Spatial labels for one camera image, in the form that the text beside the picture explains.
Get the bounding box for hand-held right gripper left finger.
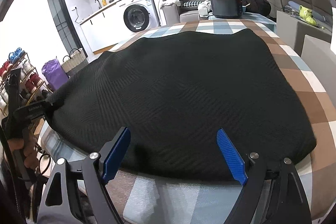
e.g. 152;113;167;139
37;126;131;224

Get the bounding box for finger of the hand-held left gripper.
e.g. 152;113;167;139
39;98;60;116

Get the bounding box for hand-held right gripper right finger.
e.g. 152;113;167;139
216;128;313;224

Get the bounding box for black knit sweater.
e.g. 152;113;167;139
46;29;317;182

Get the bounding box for person's left hand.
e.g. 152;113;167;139
7;132;40;170

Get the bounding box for shoe rack with shoes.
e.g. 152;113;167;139
0;47;54;119

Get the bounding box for purple plastic bag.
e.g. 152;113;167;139
41;57;69;91

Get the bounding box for woven basket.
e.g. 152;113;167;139
61;48;89;74

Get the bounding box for black framed glass door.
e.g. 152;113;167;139
45;0;82;53

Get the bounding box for white counter cabinet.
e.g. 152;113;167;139
79;0;127;54

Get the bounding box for white washing machine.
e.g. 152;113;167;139
115;0;159;33

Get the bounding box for grey cabinet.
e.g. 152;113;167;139
276;10;333;44

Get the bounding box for grey sofa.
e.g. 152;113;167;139
160;0;211;27

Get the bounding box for black electric cooker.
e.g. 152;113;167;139
209;0;246;19

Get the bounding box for white cloth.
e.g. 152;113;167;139
161;0;182;8
197;1;214;17

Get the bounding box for black padded jacket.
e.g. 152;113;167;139
214;0;272;16

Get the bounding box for houndstooth cushion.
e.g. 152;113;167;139
181;0;201;8

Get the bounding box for green shoes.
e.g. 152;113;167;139
299;5;320;26

